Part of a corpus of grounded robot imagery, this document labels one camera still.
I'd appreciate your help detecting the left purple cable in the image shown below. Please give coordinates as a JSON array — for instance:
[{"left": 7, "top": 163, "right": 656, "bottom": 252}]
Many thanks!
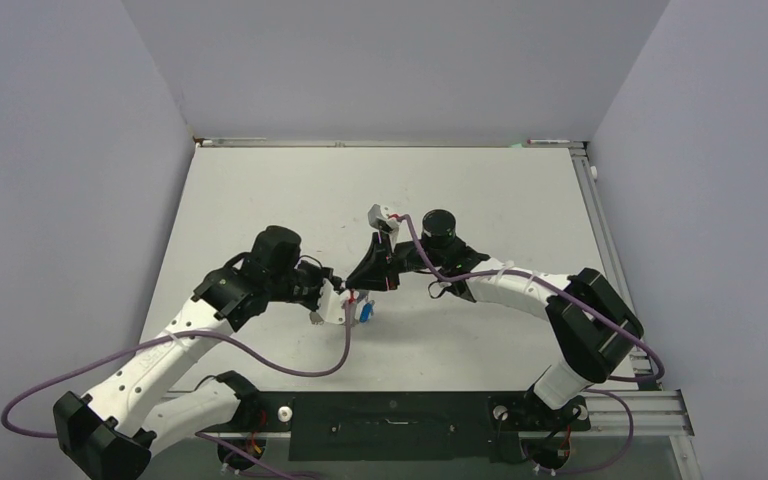
[{"left": 0, "top": 298, "right": 355, "bottom": 480}]

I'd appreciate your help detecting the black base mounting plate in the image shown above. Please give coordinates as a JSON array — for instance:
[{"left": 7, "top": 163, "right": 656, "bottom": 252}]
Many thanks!
[{"left": 212, "top": 392, "right": 591, "bottom": 463}]

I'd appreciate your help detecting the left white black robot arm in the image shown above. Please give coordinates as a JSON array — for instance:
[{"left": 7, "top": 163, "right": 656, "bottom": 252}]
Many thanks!
[{"left": 53, "top": 226, "right": 357, "bottom": 479}]

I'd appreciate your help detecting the red white marker pen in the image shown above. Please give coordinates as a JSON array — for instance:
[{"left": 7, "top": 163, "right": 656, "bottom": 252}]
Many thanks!
[{"left": 526, "top": 139, "right": 572, "bottom": 146}]

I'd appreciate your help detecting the aluminium rail back edge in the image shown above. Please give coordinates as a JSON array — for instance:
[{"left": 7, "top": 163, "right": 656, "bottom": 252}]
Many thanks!
[{"left": 194, "top": 138, "right": 586, "bottom": 150}]

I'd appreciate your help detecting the aluminium frame rail right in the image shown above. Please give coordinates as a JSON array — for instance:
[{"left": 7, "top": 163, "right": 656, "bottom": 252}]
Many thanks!
[{"left": 569, "top": 147, "right": 662, "bottom": 391}]

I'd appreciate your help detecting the aluminium frame rail front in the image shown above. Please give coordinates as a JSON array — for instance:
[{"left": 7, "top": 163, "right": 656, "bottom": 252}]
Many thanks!
[{"left": 97, "top": 389, "right": 695, "bottom": 440}]

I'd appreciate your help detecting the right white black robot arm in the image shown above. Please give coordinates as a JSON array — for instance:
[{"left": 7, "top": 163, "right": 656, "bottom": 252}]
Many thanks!
[{"left": 346, "top": 205, "right": 644, "bottom": 428}]

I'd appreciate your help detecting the blue key tag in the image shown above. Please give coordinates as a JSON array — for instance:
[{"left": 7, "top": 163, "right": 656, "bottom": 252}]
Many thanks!
[{"left": 357, "top": 300, "right": 375, "bottom": 324}]

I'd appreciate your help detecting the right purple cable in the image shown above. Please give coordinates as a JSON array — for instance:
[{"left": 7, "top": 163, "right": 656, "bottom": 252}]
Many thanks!
[{"left": 397, "top": 213, "right": 666, "bottom": 478}]

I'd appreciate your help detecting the aluminium frame rail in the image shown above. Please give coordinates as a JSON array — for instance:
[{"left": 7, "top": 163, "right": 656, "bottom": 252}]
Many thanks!
[
  {"left": 569, "top": 147, "right": 662, "bottom": 391},
  {"left": 97, "top": 389, "right": 695, "bottom": 440}
]

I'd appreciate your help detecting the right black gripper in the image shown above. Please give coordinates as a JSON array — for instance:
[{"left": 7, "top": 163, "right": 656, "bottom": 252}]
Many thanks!
[{"left": 346, "top": 230, "right": 444, "bottom": 292}]

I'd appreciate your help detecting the purple cable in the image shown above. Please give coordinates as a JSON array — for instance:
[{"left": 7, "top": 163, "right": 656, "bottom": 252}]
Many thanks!
[
  {"left": 397, "top": 213, "right": 666, "bottom": 478},
  {"left": 0, "top": 298, "right": 355, "bottom": 480}
]

